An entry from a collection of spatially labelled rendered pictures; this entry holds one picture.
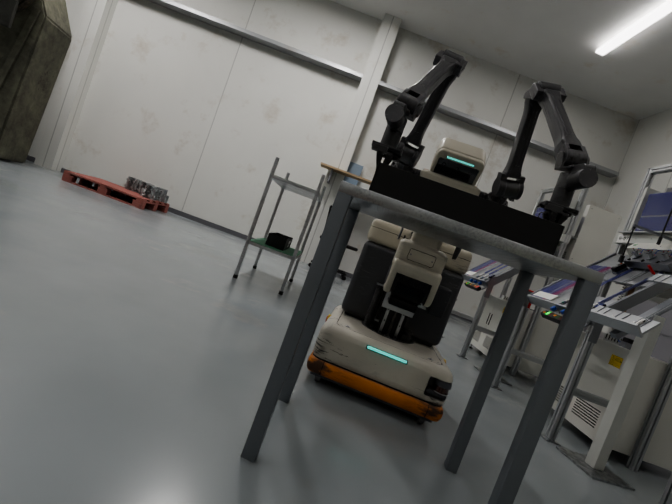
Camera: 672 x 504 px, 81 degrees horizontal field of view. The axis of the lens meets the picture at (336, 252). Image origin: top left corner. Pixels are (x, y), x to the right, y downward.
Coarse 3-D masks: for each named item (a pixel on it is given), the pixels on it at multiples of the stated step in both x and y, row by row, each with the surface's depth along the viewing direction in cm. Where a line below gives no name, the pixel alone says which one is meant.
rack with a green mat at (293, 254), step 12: (276, 180) 346; (288, 180) 336; (264, 192) 336; (300, 192) 385; (312, 192) 336; (324, 192) 423; (276, 204) 423; (312, 204) 337; (252, 228) 337; (252, 240) 347; (264, 240) 393; (300, 240) 338; (276, 252) 339; (288, 252) 359; (300, 252) 409; (240, 264) 339; (288, 276) 340
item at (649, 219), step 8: (648, 200) 268; (656, 200) 261; (664, 200) 254; (648, 208) 265; (656, 208) 258; (664, 208) 252; (648, 216) 262; (656, 216) 256; (664, 216) 250; (640, 224) 267; (648, 224) 260; (656, 224) 254; (664, 224) 248
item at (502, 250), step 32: (352, 192) 103; (352, 224) 145; (416, 224) 116; (448, 224) 101; (320, 256) 104; (512, 256) 106; (544, 256) 99; (320, 288) 146; (576, 288) 100; (512, 320) 139; (576, 320) 98; (288, 352) 106; (288, 384) 148; (480, 384) 140; (544, 384) 99; (256, 416) 107; (544, 416) 99; (256, 448) 107; (512, 448) 102; (512, 480) 100
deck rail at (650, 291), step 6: (648, 288) 217; (654, 288) 217; (660, 288) 217; (666, 288) 217; (630, 294) 218; (636, 294) 217; (642, 294) 217; (648, 294) 217; (654, 294) 217; (618, 300) 218; (624, 300) 217; (630, 300) 217; (636, 300) 217; (642, 300) 217; (612, 306) 217; (618, 306) 217; (624, 306) 217; (630, 306) 217
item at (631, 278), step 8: (616, 256) 281; (600, 264) 280; (608, 264) 274; (616, 264) 268; (632, 272) 245; (640, 272) 240; (648, 272) 236; (656, 272) 231; (616, 280) 245; (624, 280) 240; (632, 280) 235; (640, 280) 231
